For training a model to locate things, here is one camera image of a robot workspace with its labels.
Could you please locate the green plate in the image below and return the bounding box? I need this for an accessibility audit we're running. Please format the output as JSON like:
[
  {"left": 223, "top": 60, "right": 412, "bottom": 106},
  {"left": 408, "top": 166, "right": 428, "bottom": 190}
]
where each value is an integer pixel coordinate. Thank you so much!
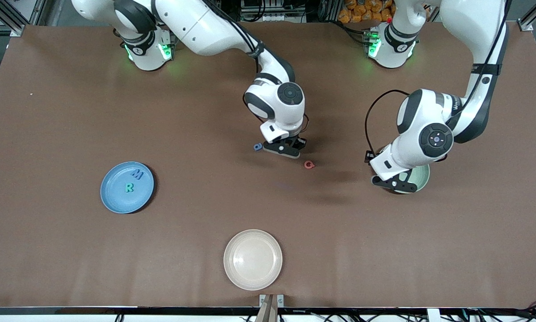
[{"left": 386, "top": 163, "right": 430, "bottom": 194}]

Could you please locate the white power strip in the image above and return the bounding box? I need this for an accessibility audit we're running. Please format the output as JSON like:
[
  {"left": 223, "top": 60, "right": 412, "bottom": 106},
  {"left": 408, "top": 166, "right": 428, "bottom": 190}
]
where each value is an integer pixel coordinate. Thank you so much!
[{"left": 242, "top": 11, "right": 306, "bottom": 23}]

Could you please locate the metal table edge bracket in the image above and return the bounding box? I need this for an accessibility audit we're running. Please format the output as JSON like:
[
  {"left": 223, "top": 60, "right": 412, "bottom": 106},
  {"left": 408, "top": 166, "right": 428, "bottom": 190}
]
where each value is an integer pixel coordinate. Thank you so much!
[{"left": 259, "top": 294, "right": 284, "bottom": 308}]

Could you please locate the beige plate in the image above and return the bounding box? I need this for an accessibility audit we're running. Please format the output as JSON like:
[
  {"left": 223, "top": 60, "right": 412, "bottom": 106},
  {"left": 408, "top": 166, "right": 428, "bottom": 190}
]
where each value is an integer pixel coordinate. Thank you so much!
[{"left": 224, "top": 229, "right": 283, "bottom": 291}]

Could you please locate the blue plate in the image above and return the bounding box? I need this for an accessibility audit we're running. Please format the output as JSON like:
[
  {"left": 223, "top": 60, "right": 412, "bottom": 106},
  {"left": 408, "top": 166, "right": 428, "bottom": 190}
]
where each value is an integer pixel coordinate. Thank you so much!
[{"left": 100, "top": 161, "right": 155, "bottom": 214}]

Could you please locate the aluminium frame profile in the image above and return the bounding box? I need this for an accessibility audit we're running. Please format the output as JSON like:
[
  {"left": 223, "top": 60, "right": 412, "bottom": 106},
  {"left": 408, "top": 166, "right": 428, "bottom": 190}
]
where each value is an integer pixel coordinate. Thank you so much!
[
  {"left": 516, "top": 0, "right": 536, "bottom": 33},
  {"left": 0, "top": 0, "right": 49, "bottom": 37}
]

